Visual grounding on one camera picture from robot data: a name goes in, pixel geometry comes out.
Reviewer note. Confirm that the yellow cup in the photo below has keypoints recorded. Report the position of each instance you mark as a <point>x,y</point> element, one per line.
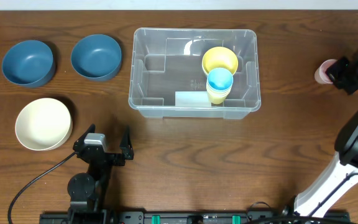
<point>216,96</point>

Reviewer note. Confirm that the dark blue bowl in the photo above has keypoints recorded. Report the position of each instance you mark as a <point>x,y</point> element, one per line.
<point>29,63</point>
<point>97,57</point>

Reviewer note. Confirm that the clear plastic storage bin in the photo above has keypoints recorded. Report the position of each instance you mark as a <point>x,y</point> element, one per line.
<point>167,79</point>

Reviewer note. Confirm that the cream large bowl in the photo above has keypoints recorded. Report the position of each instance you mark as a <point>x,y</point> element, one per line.
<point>43,125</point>

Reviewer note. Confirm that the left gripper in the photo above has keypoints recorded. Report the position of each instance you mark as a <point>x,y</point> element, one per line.
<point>111,158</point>

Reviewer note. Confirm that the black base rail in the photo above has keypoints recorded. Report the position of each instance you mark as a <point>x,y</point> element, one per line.
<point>160,218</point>

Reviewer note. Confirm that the yellow small bowl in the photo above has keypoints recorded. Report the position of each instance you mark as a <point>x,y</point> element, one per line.
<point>219,57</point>

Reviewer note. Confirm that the pink cup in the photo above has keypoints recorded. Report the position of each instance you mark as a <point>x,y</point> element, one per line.
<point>320,74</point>

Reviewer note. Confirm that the light blue cup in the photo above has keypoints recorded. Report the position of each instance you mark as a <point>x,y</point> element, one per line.
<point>220,79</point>

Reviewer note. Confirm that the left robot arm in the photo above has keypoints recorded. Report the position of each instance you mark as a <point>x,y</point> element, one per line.
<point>87,190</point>

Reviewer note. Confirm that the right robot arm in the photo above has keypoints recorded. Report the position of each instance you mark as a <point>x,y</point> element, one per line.
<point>338,177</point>

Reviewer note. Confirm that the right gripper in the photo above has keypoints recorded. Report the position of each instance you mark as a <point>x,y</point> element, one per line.
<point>343,75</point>

